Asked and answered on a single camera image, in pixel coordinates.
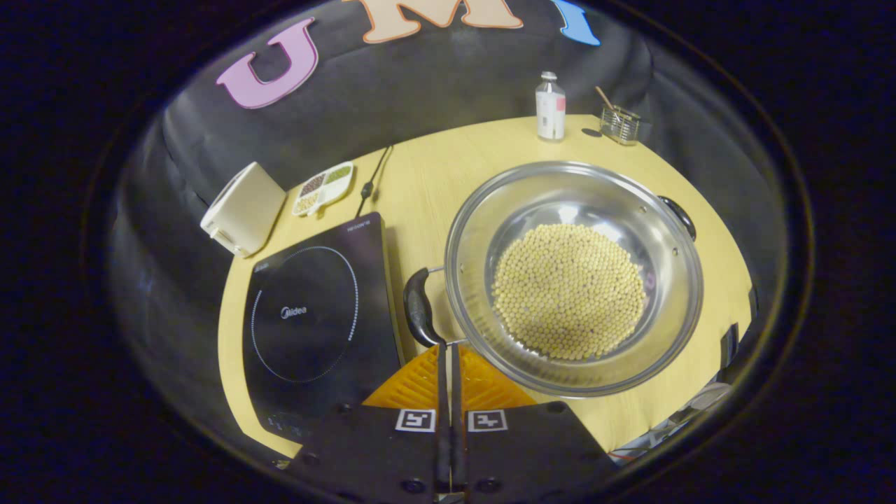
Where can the clear bottle with pink label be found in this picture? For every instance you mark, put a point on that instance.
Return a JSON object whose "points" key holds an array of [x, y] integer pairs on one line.
{"points": [[550, 112]]}

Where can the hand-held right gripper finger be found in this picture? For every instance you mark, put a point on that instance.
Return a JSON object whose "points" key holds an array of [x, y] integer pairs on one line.
{"points": [[442, 392], [456, 392]]}

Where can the stainless steel pot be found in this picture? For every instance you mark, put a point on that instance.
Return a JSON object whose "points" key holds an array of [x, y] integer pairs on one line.
{"points": [[476, 231]]}

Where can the wooden stick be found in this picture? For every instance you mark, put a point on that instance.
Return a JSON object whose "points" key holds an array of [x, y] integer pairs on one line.
{"points": [[604, 98]]}

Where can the white divided bean dish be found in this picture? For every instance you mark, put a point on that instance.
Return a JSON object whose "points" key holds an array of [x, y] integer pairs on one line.
{"points": [[323, 187]]}

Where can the pile of soybeans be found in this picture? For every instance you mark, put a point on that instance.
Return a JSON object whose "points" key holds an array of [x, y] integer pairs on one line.
{"points": [[567, 290]]}

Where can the white box appliance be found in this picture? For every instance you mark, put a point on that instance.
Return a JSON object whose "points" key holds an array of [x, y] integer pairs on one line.
{"points": [[245, 206]]}

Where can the black induction cooktop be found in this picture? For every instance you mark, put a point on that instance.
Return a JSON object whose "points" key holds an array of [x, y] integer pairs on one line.
{"points": [[308, 315]]}

